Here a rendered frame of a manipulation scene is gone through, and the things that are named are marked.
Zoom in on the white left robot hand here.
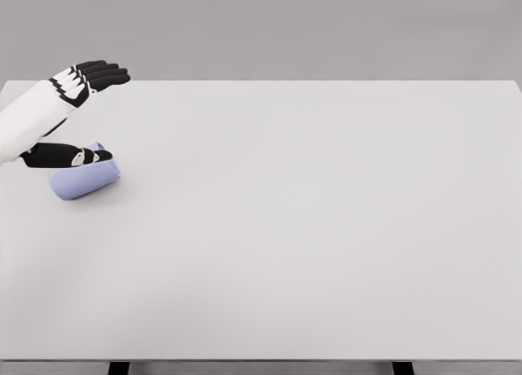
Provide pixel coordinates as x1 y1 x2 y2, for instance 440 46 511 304
0 60 132 169

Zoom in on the lavender plastic cup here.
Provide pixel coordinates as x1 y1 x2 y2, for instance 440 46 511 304
47 140 123 203

